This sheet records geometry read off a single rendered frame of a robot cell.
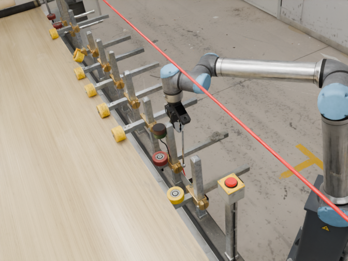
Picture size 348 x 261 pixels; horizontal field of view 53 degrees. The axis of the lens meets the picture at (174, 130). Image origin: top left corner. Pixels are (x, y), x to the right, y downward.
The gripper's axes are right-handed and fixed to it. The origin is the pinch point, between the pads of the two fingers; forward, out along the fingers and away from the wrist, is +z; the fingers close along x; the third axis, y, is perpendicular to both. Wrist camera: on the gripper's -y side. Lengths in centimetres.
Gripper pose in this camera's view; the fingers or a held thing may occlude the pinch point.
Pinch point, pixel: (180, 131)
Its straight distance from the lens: 178.5
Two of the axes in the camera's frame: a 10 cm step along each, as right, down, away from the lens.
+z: 1.2, 7.3, 6.7
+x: -8.8, 3.9, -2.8
